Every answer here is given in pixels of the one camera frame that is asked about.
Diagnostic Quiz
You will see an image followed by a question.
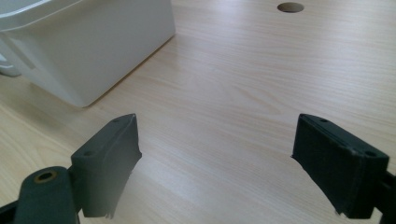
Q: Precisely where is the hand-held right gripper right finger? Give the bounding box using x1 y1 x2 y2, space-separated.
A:
290 113 390 220

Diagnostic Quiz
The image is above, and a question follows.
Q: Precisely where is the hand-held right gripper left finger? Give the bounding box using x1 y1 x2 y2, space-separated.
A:
70 113 143 219

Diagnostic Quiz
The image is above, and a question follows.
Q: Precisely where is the white plastic bin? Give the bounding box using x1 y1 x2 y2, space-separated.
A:
0 0 177 108

